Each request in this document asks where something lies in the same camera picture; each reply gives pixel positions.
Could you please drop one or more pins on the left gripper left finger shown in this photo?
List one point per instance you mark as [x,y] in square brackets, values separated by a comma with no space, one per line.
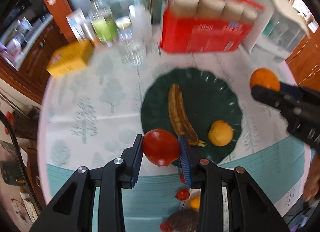
[71,209]

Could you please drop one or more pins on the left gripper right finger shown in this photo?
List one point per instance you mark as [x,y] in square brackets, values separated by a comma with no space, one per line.
[249,208]

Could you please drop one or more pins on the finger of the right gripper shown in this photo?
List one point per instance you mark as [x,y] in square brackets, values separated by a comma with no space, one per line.
[292,90]
[276,99]

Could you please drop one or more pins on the orange mandarin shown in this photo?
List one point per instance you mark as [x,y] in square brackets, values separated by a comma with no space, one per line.
[265,78]

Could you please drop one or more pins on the small orange kumquat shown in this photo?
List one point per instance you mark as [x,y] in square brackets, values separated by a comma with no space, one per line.
[194,202]

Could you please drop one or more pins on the dark avocado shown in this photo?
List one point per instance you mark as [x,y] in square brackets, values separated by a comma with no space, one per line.
[185,220]

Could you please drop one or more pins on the right hand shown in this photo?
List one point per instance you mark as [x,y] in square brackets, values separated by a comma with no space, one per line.
[311,187]

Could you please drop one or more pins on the white appliance with clear lid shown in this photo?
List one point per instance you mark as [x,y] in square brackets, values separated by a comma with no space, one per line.
[277,30]

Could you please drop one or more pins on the small red cherry tomato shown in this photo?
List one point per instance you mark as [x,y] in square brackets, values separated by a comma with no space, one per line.
[182,194]

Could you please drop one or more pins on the yellow round pear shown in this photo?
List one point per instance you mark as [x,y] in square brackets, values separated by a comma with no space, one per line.
[221,133]

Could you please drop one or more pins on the dark green leaf plate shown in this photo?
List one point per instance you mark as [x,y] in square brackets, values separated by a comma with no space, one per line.
[206,98]

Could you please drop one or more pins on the cherry tomato near lychee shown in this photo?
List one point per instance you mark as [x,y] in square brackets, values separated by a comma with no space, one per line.
[164,227]

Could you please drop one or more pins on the white patterned tablecloth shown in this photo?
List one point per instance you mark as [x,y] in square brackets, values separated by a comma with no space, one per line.
[90,116]

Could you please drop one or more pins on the brown overripe banana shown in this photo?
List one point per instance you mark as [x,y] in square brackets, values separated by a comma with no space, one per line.
[178,117]

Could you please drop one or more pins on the red paper cup package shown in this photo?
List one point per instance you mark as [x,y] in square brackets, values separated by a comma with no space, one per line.
[197,26]

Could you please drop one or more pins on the yellow tin box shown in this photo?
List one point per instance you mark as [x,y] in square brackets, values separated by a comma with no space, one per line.
[69,58]

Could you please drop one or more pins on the clear drinking glass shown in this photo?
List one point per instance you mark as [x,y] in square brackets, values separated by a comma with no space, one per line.
[132,52]

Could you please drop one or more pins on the white plastic bottle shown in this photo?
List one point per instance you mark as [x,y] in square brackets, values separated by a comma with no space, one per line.
[141,24]

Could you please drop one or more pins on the white blue carton box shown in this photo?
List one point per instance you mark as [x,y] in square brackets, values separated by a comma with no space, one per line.
[81,27]

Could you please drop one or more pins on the green label liquid bottle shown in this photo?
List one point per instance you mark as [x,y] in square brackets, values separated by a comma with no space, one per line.
[103,23]

